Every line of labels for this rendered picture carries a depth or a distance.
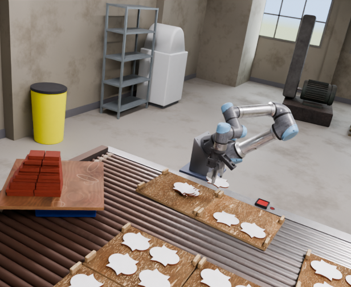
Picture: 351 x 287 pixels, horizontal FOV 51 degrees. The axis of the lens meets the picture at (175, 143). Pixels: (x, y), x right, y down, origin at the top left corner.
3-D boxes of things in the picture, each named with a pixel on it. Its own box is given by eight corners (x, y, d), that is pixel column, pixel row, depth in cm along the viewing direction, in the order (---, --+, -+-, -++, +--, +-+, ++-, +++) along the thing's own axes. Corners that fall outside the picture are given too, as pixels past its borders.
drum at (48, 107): (49, 130, 522) (49, 80, 494) (73, 139, 505) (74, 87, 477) (23, 138, 485) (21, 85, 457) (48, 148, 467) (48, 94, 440)
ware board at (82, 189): (16, 161, 216) (16, 158, 215) (103, 164, 226) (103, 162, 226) (-6, 209, 171) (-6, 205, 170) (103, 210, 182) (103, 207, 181)
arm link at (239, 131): (243, 117, 216) (228, 118, 210) (249, 134, 212) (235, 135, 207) (236, 123, 222) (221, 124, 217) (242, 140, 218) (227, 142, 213)
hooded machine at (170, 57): (154, 94, 768) (163, 21, 712) (181, 102, 743) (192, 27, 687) (135, 101, 706) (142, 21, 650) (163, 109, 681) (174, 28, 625)
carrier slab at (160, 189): (166, 172, 250) (167, 170, 250) (220, 195, 232) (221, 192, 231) (135, 191, 222) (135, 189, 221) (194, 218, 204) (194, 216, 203)
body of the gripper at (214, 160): (211, 163, 222) (215, 144, 218) (224, 167, 218) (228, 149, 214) (205, 167, 216) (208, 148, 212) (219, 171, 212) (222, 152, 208)
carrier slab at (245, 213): (221, 195, 232) (221, 192, 231) (284, 221, 214) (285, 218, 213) (194, 218, 204) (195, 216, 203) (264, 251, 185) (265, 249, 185)
